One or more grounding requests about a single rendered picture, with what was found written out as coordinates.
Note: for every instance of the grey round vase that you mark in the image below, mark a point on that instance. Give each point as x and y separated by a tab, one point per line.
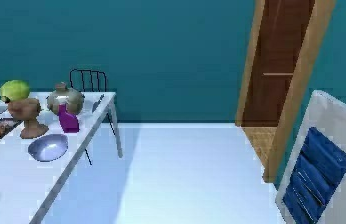
66	98

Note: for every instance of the brown bust statue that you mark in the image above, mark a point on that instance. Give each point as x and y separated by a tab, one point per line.
27	115

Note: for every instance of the grey knife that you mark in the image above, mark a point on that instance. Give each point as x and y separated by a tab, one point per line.
97	102

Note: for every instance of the purple bottle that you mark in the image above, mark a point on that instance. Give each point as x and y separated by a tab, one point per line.
68	120

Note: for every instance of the blue towel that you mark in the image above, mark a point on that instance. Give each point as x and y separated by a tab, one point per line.
314	176

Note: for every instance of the brown wooden door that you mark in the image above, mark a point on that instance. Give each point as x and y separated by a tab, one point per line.
277	66

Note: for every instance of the white table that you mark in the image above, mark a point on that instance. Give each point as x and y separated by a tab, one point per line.
21	186

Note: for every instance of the grey metal bowl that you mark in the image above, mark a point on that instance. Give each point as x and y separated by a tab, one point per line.
48	147

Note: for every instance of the green round fruit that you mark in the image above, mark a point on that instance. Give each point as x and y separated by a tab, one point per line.
14	90

